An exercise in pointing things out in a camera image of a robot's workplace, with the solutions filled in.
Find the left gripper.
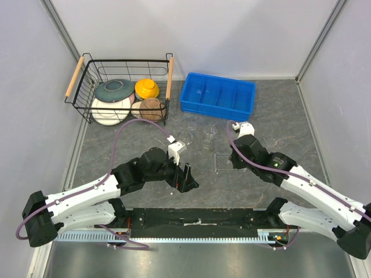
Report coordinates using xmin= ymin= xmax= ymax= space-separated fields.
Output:
xmin=145 ymin=151 xmax=199 ymax=192

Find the clear acrylic tube rack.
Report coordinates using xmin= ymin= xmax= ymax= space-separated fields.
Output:
xmin=213 ymin=153 xmax=246 ymax=173

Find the blue plastic divided bin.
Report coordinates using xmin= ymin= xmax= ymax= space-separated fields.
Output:
xmin=180 ymin=72 xmax=256 ymax=122

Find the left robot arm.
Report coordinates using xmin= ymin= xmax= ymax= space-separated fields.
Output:
xmin=21 ymin=147 xmax=199 ymax=247

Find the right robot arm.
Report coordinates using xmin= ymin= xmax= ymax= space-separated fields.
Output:
xmin=231 ymin=134 xmax=370 ymax=259

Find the small glass bottle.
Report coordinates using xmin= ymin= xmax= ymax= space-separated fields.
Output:
xmin=202 ymin=138 xmax=211 ymax=149

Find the glass conical flask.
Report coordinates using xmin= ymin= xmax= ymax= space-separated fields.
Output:
xmin=203 ymin=125 xmax=217 ymax=139

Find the glass petri dish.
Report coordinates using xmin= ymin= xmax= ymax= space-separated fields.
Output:
xmin=178 ymin=130 xmax=195 ymax=146

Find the glass beaker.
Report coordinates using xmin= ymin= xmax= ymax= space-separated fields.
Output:
xmin=188 ymin=121 xmax=197 ymax=131

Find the brown ceramic bowl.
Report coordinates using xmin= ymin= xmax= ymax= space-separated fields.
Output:
xmin=140 ymin=98 xmax=166 ymax=122

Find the white ceramic bowl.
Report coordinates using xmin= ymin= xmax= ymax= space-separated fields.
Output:
xmin=130 ymin=101 xmax=142 ymax=119

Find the yellow ceramic bowl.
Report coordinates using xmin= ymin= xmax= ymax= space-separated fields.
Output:
xmin=134 ymin=79 xmax=159 ymax=99

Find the white ceramic plate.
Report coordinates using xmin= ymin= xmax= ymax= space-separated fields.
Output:
xmin=91 ymin=98 xmax=131 ymax=126

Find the teal ceramic plate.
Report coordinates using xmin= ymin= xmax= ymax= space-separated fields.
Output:
xmin=94 ymin=79 xmax=134 ymax=103

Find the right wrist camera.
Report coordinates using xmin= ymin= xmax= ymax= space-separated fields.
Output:
xmin=232 ymin=122 xmax=255 ymax=138

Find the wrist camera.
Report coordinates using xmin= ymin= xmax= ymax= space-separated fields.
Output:
xmin=168 ymin=141 xmax=187 ymax=166
xmin=232 ymin=122 xmax=255 ymax=138

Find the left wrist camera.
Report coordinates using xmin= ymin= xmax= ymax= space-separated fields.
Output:
xmin=168 ymin=141 xmax=187 ymax=166

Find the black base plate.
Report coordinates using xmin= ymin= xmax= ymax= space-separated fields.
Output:
xmin=94 ymin=207 xmax=290 ymax=239

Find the light blue cable duct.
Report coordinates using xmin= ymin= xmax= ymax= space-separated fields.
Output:
xmin=54 ymin=230 xmax=276 ymax=244

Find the black wire basket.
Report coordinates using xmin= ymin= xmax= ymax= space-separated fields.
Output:
xmin=64 ymin=53 xmax=174 ymax=126

